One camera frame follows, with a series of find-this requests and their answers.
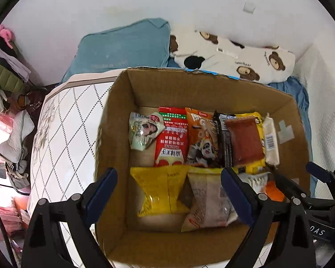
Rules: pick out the orange panda snack packet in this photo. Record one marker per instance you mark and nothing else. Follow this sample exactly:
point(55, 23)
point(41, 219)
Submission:
point(203, 140)

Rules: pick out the dark red-brown snack packet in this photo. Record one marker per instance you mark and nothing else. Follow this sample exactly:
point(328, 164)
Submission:
point(246, 141)

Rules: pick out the cardboard milk carton box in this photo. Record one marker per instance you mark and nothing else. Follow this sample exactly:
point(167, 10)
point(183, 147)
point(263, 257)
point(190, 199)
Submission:
point(121, 236)

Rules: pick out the white bear print pillow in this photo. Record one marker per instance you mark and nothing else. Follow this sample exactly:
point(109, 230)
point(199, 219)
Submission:
point(198, 50)

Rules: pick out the teal blue pillow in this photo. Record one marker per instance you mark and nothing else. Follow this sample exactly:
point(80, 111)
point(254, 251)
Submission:
point(144, 43)

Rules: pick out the white textured blanket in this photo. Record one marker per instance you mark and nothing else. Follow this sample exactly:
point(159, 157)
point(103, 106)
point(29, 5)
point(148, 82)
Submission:
point(316, 71)

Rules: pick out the black grey snack packet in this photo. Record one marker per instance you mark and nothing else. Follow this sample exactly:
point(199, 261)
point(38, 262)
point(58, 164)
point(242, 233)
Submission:
point(224, 139)

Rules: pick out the blue bed sheet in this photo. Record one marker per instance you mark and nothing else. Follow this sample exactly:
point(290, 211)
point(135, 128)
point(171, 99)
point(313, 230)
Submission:
point(298, 97)

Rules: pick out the beige yellow-top snack packet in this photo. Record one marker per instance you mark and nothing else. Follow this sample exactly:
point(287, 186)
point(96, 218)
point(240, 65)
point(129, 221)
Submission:
point(211, 206)

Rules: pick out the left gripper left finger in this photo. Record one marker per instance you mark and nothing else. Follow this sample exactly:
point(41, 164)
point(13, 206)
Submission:
point(83, 211)

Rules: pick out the pile of clothes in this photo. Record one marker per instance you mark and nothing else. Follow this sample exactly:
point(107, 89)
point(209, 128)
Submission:
point(20, 105)

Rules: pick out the yellow snack packet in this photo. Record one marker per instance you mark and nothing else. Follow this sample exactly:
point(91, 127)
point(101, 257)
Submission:
point(161, 186)

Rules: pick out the white wall hook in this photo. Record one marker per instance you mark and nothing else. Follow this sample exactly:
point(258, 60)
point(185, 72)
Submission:
point(249, 7)

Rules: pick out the pink plush toy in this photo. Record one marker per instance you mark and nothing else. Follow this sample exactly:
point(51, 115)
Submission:
point(7, 35)

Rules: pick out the round white floral tabletop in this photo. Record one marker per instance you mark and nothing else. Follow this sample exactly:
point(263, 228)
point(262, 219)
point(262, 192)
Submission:
point(63, 155)

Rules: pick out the green white snack packet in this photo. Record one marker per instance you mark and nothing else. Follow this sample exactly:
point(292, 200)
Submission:
point(144, 129)

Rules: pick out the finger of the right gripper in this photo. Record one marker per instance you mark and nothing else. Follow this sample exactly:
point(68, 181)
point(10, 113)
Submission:
point(325, 176)
point(290, 189)

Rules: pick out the white chocolate cookie packet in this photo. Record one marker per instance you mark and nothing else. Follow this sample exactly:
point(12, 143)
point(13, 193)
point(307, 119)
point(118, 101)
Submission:
point(257, 182)

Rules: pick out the red snack packet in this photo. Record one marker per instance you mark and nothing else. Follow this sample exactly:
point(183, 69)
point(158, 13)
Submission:
point(172, 143)

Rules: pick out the cream white barcode packet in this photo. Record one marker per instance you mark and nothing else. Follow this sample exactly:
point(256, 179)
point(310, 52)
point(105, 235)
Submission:
point(270, 142)

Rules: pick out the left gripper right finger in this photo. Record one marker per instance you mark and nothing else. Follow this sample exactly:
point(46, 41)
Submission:
point(255, 210)

